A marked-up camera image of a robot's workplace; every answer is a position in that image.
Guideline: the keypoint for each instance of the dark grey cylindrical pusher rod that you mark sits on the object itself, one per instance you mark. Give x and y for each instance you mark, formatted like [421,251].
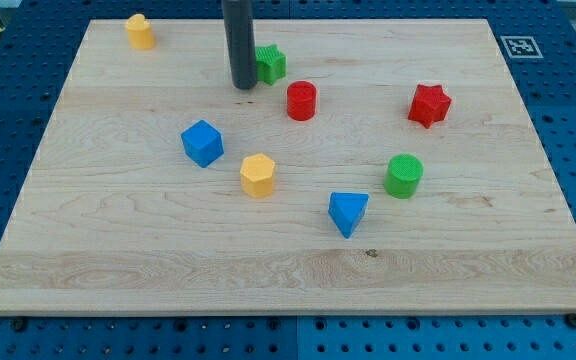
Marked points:
[238,23]

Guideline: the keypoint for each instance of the blue triangle block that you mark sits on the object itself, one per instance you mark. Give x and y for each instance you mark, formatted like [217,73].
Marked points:
[347,210]

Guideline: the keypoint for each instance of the green star block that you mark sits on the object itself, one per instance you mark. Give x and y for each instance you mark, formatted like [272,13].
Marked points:
[270,64]

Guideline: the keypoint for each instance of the red cylinder block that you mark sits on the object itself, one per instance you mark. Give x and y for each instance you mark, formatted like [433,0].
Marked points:
[301,100]

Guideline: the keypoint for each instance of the yellow heart block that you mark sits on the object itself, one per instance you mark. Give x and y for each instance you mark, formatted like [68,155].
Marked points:
[139,32]

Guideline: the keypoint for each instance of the blue cube block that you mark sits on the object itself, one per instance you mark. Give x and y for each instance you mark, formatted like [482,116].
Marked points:
[202,143]

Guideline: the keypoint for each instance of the yellow hexagon block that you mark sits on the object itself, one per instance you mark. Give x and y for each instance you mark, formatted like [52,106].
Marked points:
[257,175]

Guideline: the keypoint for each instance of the red star block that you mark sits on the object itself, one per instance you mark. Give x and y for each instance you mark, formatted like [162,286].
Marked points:
[430,105]

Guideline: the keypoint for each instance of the light wooden board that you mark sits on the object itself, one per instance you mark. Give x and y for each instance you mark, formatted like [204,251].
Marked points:
[114,219]

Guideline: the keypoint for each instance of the green cylinder block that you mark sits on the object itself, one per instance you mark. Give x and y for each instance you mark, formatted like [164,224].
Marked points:
[403,175]

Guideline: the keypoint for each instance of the white fiducial marker tag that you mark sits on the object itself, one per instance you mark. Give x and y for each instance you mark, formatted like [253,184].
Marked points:
[521,47]

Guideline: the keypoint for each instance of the black bolt left front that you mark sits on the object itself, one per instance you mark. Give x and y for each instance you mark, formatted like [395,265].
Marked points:
[18,324]

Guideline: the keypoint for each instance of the black bolt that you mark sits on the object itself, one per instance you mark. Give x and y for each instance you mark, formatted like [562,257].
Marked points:
[570,320]
[18,324]

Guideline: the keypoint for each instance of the black bolt right front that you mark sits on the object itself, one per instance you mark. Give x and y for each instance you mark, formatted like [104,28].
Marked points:
[570,320]

